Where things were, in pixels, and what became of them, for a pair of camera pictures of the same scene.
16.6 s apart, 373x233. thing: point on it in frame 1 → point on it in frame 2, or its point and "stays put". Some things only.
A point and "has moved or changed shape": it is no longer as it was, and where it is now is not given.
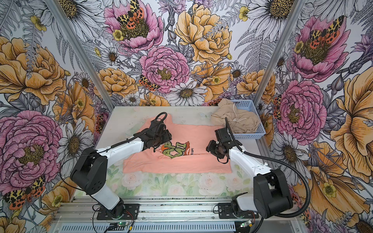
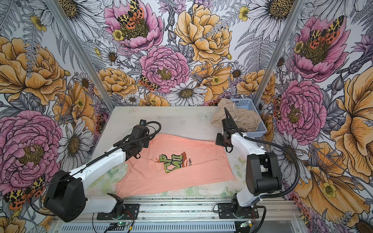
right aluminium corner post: [279, 56] stays put
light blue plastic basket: [248, 105] stays put
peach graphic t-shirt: [186, 153] has moved or changed shape
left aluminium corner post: [65, 25] stays put
